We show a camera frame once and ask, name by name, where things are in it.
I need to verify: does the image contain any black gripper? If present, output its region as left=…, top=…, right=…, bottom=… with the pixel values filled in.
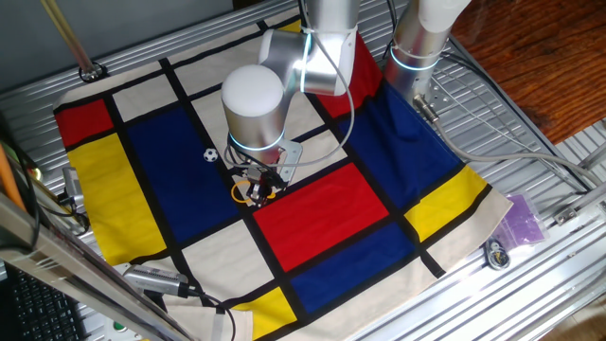
left=243, top=162, right=285, bottom=208

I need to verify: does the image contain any yellow bubble ring wand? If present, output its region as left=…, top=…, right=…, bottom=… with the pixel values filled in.
left=230, top=179, right=276, bottom=206

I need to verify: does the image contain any colour block patterned cloth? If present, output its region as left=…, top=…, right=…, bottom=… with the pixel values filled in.
left=52, top=13, right=514, bottom=341

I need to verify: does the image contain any grey box green button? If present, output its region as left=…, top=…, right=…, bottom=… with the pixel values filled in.
left=101, top=319, right=144, bottom=341

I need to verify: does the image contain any black keyboard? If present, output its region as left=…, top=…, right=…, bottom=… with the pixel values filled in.
left=4, top=264, right=91, bottom=341

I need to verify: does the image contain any brass pole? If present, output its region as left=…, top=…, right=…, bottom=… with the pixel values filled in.
left=40, top=0, right=108, bottom=84

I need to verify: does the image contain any orange rod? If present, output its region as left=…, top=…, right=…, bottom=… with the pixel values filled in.
left=0, top=141, right=26, bottom=212

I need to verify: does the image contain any purple plastic bag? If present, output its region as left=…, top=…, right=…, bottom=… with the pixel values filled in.
left=491, top=191, right=550, bottom=252

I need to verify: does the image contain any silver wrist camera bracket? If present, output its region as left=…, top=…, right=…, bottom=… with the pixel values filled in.
left=276, top=139, right=304, bottom=186

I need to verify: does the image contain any black camera cable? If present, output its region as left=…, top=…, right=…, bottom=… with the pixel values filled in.
left=187, top=286, right=237, bottom=341

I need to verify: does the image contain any thin arm cable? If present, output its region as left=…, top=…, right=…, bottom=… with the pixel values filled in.
left=222, top=0, right=356, bottom=170

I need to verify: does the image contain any long silver depth camera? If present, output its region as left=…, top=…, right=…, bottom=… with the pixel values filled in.
left=123, top=263, right=191, bottom=299

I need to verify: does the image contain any small silver depth camera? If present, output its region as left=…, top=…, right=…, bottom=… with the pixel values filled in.
left=61, top=166, right=85, bottom=207

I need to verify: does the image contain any aluminium frame bar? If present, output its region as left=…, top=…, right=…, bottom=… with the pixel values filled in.
left=0, top=191, right=195, bottom=341

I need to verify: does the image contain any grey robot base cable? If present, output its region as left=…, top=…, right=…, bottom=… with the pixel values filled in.
left=413, top=93, right=606, bottom=187

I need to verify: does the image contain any small metal corner bracket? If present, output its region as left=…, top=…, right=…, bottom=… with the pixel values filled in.
left=553, top=206, right=579, bottom=226

